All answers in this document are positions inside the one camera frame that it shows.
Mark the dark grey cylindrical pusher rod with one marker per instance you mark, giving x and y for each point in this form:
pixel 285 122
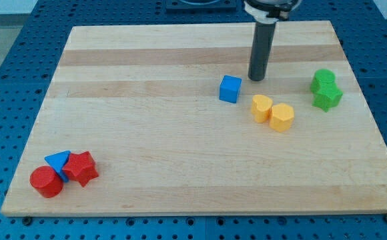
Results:
pixel 260 53

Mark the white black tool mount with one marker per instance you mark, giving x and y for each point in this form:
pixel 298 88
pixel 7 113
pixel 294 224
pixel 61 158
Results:
pixel 270 11

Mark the blue cube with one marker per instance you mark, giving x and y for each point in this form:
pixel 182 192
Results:
pixel 229 89

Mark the yellow heart block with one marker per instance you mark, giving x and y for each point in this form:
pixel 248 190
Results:
pixel 261 108

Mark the green cylinder block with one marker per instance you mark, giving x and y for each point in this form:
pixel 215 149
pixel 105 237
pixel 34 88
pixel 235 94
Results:
pixel 323 79

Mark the yellow hexagon block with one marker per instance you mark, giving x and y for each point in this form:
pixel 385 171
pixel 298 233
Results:
pixel 281 117

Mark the green star block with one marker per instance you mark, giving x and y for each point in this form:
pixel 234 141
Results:
pixel 326 96

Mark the wooden board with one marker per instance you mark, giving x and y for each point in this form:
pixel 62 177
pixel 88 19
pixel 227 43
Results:
pixel 144 101

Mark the red star block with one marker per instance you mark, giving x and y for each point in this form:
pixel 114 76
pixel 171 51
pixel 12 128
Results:
pixel 81 168

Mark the blue triangle block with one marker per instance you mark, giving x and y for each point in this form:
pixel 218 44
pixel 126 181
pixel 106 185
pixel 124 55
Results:
pixel 57 161

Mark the red cylinder block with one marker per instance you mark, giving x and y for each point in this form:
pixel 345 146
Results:
pixel 46 182

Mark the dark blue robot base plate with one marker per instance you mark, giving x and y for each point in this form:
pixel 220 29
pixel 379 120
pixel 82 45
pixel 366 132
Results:
pixel 199 5

